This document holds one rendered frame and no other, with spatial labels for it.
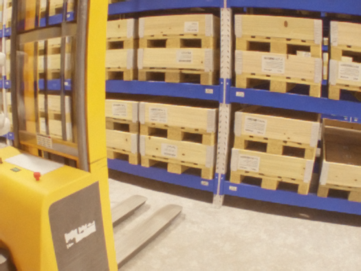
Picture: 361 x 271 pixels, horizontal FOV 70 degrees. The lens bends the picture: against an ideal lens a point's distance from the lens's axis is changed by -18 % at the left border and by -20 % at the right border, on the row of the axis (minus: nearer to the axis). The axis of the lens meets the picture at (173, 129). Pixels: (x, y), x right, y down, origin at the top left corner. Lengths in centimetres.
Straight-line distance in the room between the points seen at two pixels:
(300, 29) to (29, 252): 253
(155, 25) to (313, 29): 155
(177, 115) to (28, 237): 205
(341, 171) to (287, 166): 54
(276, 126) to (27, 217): 213
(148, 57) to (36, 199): 216
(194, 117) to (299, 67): 112
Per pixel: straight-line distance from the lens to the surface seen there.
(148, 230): 250
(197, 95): 290
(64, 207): 139
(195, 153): 300
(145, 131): 321
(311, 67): 264
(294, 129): 270
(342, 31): 268
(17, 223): 148
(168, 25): 304
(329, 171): 279
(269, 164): 281
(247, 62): 272
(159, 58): 306
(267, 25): 271
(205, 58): 283
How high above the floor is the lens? 142
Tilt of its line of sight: 13 degrees down
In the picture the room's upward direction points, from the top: 1 degrees clockwise
